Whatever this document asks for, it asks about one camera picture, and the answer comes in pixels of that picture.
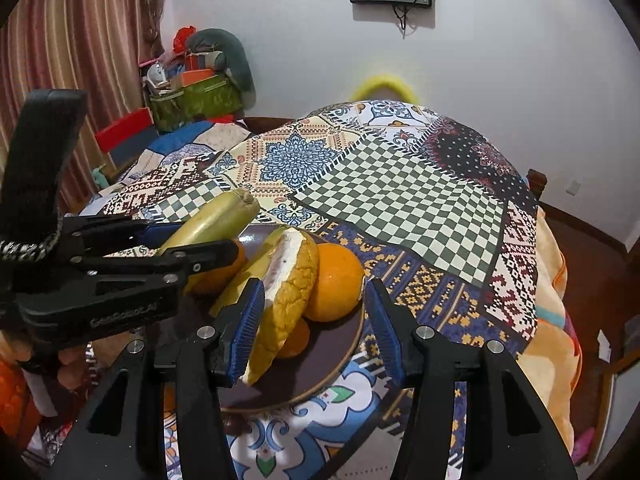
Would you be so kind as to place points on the yellow crust bread slice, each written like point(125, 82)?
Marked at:
point(287, 290)

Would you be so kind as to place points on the red box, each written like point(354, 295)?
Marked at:
point(125, 132)

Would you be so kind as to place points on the orange box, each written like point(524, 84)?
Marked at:
point(197, 76)

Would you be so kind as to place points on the person's left hand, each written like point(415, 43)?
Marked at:
point(72, 370)

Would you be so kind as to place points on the grey neck pillow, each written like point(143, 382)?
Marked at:
point(235, 55)

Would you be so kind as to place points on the orange yellow blanket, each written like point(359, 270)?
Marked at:
point(550, 330)

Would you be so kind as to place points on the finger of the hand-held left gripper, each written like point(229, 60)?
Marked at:
point(210, 257)
point(160, 234)

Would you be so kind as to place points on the red plastic bag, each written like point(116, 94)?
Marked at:
point(184, 39)

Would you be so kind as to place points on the green storage basket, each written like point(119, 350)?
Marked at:
point(195, 102)

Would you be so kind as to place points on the small tangerine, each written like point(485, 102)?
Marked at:
point(295, 342)

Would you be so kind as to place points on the striped brown curtain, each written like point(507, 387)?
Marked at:
point(85, 60)

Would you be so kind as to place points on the purple plate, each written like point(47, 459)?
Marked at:
point(300, 380)

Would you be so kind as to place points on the large orange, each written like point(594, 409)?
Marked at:
point(335, 280)
point(217, 286)

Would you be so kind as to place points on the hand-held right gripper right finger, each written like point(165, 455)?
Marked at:
point(382, 330)

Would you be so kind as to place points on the pink floor item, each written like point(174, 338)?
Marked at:
point(584, 445)

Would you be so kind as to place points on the wooden door frame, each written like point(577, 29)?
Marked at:
point(620, 390)

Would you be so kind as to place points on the white wall socket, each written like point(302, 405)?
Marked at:
point(572, 186)

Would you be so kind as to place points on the patchwork printed cloth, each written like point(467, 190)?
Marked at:
point(400, 200)

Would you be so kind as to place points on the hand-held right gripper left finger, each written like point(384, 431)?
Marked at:
point(247, 330)

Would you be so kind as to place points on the olive green cylindrical vegetable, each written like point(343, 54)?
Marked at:
point(215, 217)

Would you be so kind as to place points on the dark wooden bed frame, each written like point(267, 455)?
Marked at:
point(536, 185)

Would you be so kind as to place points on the white paper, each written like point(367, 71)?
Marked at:
point(605, 346)

